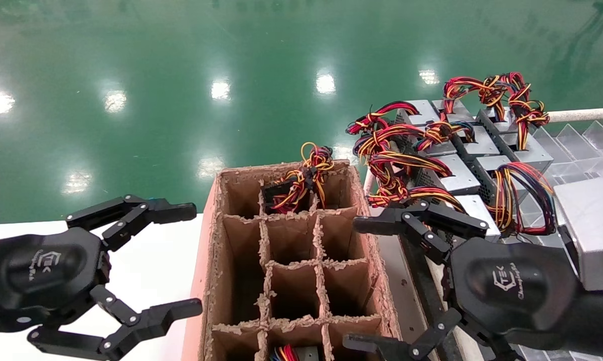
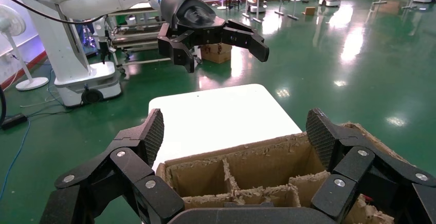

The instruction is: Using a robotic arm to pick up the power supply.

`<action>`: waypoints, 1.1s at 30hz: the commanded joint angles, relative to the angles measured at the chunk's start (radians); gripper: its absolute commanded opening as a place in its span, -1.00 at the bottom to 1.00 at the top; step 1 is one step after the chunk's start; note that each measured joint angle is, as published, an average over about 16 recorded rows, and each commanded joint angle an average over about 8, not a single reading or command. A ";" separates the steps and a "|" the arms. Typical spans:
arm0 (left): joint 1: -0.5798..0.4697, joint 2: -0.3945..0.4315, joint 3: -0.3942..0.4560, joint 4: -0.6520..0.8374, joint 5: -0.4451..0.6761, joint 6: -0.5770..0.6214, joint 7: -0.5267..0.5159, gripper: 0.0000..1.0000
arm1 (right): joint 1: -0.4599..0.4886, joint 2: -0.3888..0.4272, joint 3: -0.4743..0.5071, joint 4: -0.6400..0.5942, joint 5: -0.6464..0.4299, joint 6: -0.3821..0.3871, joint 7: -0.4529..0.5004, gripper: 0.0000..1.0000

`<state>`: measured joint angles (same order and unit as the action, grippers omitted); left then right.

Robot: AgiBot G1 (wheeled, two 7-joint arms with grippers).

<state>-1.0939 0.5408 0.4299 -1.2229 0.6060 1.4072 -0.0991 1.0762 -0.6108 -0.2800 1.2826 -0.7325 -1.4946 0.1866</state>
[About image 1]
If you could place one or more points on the brown cardboard box with dividers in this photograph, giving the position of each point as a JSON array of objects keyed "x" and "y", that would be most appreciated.
[{"x": 241, "y": 250}]

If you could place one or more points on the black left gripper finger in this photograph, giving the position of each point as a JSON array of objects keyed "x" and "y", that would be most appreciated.
[
  {"x": 156, "y": 318},
  {"x": 171, "y": 211}
]

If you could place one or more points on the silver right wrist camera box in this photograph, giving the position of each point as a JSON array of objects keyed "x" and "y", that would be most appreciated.
[{"x": 592, "y": 225}]

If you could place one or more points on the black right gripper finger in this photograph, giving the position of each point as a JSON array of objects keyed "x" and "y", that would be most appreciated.
[
  {"x": 377, "y": 223},
  {"x": 382, "y": 346}
]

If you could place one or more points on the white horizontal pipe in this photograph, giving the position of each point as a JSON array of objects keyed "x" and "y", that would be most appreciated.
[{"x": 582, "y": 115}]

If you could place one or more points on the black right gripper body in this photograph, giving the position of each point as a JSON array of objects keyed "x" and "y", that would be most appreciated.
[{"x": 512, "y": 286}]

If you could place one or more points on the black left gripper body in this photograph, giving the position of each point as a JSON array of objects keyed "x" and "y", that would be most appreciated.
[{"x": 30, "y": 271}]

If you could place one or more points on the dark metal frame rail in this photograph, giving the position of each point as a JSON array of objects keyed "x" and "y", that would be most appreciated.
[{"x": 424, "y": 281}]

